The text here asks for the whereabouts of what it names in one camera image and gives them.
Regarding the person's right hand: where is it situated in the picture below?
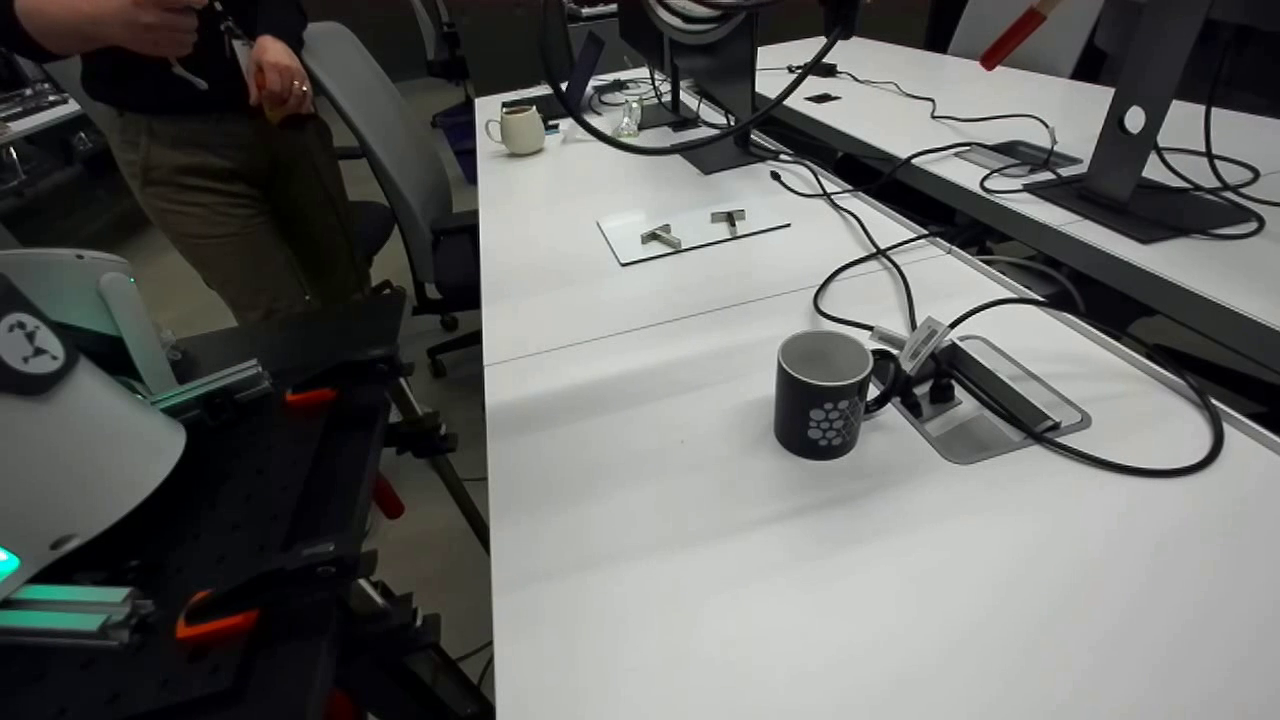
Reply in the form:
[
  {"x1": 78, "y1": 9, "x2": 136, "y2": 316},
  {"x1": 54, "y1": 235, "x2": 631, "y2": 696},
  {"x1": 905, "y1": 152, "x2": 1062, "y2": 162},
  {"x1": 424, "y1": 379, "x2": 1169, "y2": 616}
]
[{"x1": 118, "y1": 0, "x2": 216, "y2": 60}]

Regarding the person's left hand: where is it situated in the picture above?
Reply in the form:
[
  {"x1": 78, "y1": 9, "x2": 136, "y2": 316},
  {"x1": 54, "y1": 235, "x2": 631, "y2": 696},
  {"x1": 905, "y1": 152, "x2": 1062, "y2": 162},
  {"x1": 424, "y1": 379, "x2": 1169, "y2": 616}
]
[{"x1": 245, "y1": 32, "x2": 315, "y2": 130}]

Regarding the white handheld controller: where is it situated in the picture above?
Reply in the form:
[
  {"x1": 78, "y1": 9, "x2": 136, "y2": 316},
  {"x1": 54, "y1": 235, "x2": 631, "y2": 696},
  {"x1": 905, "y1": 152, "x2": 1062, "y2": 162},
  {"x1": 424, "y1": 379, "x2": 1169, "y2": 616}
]
[{"x1": 166, "y1": 52, "x2": 216, "y2": 95}]

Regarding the person's right forearm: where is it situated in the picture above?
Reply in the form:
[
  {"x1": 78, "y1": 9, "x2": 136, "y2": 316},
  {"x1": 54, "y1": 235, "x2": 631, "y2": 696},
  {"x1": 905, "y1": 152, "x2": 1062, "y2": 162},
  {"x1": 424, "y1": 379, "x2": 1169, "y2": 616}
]
[{"x1": 13, "y1": 0, "x2": 136, "y2": 60}]

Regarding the black mug with white print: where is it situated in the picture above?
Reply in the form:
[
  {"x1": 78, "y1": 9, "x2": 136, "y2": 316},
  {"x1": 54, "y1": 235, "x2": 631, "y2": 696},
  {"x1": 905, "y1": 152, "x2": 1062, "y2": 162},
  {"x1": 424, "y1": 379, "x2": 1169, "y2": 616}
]
[{"x1": 772, "y1": 330, "x2": 900, "y2": 464}]

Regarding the person in dark top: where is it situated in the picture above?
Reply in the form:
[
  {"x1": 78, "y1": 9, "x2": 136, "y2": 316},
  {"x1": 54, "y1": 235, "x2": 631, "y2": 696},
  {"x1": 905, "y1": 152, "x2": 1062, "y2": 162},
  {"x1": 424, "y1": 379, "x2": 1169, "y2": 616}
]
[{"x1": 0, "y1": 0, "x2": 393, "y2": 334}]

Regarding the grey office chair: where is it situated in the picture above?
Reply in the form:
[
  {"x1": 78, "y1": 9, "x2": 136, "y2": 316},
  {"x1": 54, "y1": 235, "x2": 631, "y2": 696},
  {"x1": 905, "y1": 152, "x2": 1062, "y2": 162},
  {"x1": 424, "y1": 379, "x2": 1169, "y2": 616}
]
[{"x1": 301, "y1": 16, "x2": 489, "y2": 379}]

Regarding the black laptop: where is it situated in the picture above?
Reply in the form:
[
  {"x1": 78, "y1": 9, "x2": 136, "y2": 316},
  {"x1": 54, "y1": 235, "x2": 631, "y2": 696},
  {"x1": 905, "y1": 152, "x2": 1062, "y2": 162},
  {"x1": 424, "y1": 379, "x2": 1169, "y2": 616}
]
[{"x1": 497, "y1": 30, "x2": 612, "y2": 132}]

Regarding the clear plastic bag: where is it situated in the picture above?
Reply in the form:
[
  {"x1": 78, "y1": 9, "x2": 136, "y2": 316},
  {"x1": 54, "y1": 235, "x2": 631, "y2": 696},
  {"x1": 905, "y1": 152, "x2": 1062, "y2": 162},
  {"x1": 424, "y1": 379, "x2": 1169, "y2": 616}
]
[{"x1": 556, "y1": 94, "x2": 647, "y2": 147}]

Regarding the black robot mounting stand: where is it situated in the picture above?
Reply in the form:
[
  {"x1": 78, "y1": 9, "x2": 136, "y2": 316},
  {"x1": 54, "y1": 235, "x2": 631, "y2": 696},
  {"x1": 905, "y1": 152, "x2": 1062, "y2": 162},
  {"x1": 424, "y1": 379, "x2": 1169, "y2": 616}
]
[{"x1": 0, "y1": 286, "x2": 499, "y2": 720}]

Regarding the white rectangular board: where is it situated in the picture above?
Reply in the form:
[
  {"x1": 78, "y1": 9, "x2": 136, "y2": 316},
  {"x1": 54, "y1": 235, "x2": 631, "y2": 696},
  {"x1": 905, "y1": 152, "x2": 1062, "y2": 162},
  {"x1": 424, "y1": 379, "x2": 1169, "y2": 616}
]
[{"x1": 593, "y1": 203, "x2": 798, "y2": 271}]

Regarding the white plug adapter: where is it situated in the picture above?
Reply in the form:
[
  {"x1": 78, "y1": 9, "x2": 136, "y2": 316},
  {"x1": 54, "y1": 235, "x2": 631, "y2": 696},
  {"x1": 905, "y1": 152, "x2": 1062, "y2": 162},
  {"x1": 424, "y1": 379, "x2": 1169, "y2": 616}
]
[{"x1": 894, "y1": 313, "x2": 953, "y2": 377}]

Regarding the black monitor stand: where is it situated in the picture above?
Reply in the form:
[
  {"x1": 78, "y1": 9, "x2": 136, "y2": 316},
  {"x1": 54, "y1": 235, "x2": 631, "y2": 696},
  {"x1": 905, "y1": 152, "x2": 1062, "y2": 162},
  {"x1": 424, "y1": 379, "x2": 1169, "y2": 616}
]
[{"x1": 1024, "y1": 0, "x2": 1265, "y2": 250}]

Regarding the aluminium profile rail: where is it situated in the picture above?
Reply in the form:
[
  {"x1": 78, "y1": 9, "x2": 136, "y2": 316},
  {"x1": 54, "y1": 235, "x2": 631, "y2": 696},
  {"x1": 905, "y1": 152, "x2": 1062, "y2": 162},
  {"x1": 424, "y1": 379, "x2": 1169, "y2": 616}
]
[{"x1": 136, "y1": 356, "x2": 276, "y2": 416}]

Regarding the orange handled black clamp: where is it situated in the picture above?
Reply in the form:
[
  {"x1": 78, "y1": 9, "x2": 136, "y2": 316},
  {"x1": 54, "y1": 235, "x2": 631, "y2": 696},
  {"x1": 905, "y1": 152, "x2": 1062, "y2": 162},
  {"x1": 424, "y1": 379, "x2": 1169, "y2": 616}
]
[
  {"x1": 173, "y1": 587, "x2": 263, "y2": 651},
  {"x1": 367, "y1": 467, "x2": 410, "y2": 525},
  {"x1": 276, "y1": 384, "x2": 344, "y2": 411}
]

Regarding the black monitor cable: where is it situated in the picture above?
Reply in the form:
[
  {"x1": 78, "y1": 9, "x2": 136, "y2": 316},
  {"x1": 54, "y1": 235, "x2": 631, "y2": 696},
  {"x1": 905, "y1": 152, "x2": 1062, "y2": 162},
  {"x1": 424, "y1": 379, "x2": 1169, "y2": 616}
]
[{"x1": 768, "y1": 156, "x2": 929, "y2": 339}]

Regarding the black wavy desk cable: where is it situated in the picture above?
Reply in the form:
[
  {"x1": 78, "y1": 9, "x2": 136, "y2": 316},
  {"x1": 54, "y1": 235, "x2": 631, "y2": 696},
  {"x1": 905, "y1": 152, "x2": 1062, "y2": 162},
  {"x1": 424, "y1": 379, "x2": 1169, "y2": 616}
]
[{"x1": 835, "y1": 66, "x2": 1072, "y2": 185}]

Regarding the silver table cable port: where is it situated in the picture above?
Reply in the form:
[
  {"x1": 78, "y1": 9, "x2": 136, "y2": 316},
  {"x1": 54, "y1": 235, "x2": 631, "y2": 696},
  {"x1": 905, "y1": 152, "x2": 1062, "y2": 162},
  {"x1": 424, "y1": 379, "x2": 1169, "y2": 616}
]
[{"x1": 890, "y1": 334, "x2": 1096, "y2": 467}]

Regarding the black coiled desk cable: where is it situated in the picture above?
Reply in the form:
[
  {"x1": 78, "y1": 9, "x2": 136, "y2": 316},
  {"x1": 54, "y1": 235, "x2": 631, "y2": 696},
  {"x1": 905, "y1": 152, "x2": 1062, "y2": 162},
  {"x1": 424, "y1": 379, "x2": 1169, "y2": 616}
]
[{"x1": 1149, "y1": 100, "x2": 1280, "y2": 250}]

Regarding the black looped cable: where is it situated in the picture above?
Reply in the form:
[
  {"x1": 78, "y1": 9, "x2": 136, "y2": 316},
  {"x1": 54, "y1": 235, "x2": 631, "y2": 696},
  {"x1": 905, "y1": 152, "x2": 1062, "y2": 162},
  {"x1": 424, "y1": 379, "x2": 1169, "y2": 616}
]
[{"x1": 917, "y1": 293, "x2": 1230, "y2": 482}]

